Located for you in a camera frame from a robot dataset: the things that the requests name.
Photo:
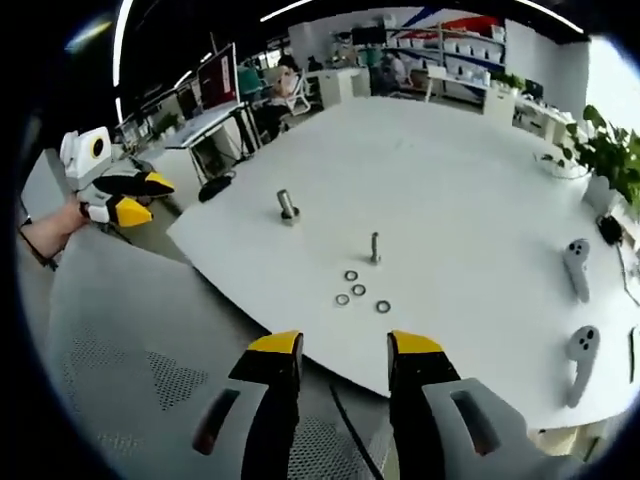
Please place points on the white handheld controller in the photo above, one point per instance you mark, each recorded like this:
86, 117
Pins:
581, 360
577, 267

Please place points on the small steel threaded stud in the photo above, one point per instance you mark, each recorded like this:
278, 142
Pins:
375, 245

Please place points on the white cabinet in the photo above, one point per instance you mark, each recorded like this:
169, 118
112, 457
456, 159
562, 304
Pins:
345, 87

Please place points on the small steel washer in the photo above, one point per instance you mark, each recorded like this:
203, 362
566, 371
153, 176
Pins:
345, 275
337, 299
352, 289
377, 306

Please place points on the small black device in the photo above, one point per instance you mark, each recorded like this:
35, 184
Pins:
609, 229

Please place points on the white storage shelf unit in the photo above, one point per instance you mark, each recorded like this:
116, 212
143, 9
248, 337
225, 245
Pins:
460, 55

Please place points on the grey mesh chair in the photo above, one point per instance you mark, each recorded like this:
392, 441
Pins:
125, 310

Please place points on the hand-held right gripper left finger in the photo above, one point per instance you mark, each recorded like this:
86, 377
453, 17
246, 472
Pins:
270, 400

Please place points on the person's left hand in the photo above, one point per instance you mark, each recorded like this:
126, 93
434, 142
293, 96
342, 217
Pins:
57, 227

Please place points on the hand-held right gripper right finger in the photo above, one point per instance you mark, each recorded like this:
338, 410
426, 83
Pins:
420, 400

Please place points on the black washer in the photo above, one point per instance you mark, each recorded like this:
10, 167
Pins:
295, 214

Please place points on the white office chair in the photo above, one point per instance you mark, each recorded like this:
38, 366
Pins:
305, 95

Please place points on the black pouch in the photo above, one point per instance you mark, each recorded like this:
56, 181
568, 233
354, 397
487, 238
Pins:
215, 190

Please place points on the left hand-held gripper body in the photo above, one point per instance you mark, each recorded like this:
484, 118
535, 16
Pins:
82, 160

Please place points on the large steel threaded stud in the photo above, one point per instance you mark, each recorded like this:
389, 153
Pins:
286, 200

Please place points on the white side counter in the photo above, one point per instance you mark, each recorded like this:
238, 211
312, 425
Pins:
530, 115

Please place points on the tilted white desk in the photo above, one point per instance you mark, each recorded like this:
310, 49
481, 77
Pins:
205, 125

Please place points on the potted green plant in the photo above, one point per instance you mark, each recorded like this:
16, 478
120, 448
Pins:
610, 150

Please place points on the curved ceiling light strip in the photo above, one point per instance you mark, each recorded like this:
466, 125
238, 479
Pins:
120, 45

